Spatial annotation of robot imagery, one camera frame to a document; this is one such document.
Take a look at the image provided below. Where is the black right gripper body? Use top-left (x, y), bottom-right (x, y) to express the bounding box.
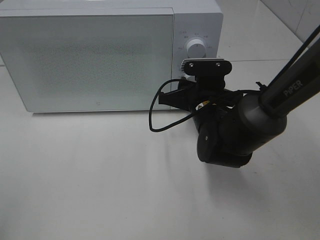
top-left (158, 78), bottom-right (240, 118)

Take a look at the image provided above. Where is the white microwave door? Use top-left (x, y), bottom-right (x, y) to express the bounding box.
top-left (0, 15), bottom-right (173, 113)

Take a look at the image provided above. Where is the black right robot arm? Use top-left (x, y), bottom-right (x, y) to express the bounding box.
top-left (152, 28), bottom-right (320, 168)

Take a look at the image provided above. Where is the white microwave oven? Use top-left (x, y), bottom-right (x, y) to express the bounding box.
top-left (0, 4), bottom-right (224, 116)

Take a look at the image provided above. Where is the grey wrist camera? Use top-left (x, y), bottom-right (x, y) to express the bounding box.
top-left (180, 58), bottom-right (232, 77)

